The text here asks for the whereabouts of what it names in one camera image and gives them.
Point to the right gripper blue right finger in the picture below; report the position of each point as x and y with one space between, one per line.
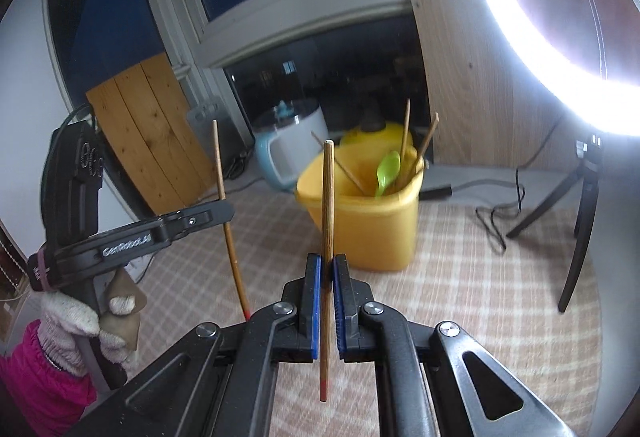
353 343

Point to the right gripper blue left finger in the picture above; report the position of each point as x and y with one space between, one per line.
299 340

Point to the green plastic spoon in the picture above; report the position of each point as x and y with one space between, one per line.
387 172

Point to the pink sleeve forearm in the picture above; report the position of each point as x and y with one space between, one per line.
37 396

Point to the black kitchen scissors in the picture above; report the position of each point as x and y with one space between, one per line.
236 167

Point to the left gloved hand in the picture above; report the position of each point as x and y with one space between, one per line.
63 319

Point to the yellow plastic bin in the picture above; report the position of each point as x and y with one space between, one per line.
377 234

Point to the pine wood plank board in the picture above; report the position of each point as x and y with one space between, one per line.
142 113

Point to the grey cutting board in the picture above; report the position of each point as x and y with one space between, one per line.
201 119

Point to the yellow lidded black pot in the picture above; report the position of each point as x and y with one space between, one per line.
374 128

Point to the white blue electric kettle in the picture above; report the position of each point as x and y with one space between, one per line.
287 140

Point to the light oak panel board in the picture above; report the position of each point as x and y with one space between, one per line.
492 110

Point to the white ring light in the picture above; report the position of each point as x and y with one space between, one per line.
585 52

